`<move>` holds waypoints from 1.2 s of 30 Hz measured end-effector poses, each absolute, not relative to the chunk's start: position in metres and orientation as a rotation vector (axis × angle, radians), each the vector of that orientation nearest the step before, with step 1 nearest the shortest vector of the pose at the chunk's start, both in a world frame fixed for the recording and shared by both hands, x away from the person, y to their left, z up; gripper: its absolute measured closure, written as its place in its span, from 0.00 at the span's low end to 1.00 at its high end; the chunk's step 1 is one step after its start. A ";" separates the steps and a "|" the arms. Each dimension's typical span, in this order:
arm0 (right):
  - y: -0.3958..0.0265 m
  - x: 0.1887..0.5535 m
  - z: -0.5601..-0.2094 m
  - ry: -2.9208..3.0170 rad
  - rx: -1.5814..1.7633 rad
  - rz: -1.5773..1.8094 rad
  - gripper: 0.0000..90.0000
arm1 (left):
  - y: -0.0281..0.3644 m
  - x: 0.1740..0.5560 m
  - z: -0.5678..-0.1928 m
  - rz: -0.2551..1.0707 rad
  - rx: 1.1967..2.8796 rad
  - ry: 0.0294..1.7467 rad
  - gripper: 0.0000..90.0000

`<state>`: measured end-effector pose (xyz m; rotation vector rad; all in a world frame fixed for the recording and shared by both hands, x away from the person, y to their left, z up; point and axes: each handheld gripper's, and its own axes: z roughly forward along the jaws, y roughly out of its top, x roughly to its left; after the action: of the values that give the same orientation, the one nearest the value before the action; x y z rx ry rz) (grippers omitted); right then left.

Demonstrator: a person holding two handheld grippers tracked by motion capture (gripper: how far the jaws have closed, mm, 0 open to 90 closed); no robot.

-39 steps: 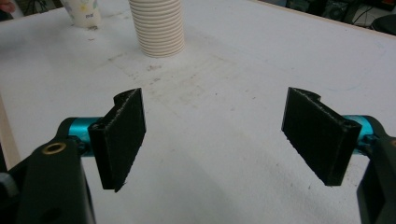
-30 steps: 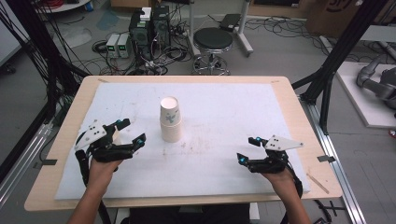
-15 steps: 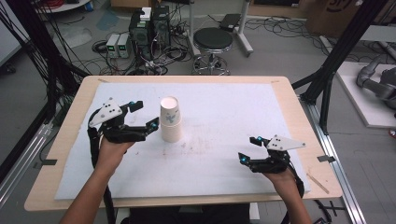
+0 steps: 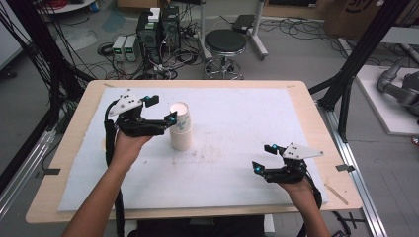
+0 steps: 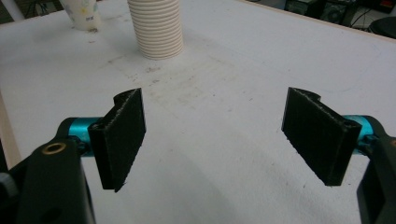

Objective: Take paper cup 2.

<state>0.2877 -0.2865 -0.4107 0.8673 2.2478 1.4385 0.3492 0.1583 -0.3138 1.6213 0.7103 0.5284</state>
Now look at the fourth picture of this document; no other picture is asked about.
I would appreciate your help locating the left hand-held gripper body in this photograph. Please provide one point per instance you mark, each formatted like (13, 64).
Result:
(126, 103)

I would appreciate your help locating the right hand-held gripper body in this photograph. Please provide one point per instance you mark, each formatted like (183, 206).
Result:
(301, 151)

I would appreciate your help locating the white paper cup blue print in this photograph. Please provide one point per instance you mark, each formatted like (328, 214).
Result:
(184, 117)

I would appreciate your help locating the person's right hand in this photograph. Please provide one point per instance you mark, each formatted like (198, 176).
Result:
(301, 196)

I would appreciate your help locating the person's left hand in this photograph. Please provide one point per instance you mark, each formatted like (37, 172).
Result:
(126, 149)

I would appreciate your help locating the plain white paper cup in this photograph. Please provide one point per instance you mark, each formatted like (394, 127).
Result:
(181, 141)

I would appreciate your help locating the white foam mat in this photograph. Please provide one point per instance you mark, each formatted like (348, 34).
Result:
(230, 174)

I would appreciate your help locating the thin wooden stick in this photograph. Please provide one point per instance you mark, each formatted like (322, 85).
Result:
(336, 194)

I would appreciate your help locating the grey power supply unit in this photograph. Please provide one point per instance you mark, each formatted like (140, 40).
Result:
(118, 47)
(131, 47)

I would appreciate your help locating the white table leg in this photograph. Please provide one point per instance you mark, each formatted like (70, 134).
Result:
(267, 225)

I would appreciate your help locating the black computer tower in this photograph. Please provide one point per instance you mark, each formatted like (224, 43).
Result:
(170, 28)
(148, 36)

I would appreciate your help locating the white box on tower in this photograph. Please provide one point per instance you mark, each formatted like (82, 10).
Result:
(154, 15)

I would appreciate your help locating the person's dark trousers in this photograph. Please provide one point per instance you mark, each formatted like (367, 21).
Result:
(197, 228)

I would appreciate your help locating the white floor platform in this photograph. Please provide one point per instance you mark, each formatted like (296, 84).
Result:
(382, 108)

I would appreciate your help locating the black round stool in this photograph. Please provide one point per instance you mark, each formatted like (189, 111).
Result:
(225, 41)

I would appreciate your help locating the black flat device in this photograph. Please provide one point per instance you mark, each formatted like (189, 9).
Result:
(243, 23)

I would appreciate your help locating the white board panel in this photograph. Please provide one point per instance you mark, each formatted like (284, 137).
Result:
(8, 42)

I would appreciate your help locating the brown cardboard box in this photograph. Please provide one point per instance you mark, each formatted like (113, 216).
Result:
(349, 19)

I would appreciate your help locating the aluminium floor rail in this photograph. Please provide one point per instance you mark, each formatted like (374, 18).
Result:
(19, 177)
(362, 197)

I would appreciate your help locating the black metal frame post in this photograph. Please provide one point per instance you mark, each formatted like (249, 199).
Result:
(42, 49)
(362, 49)

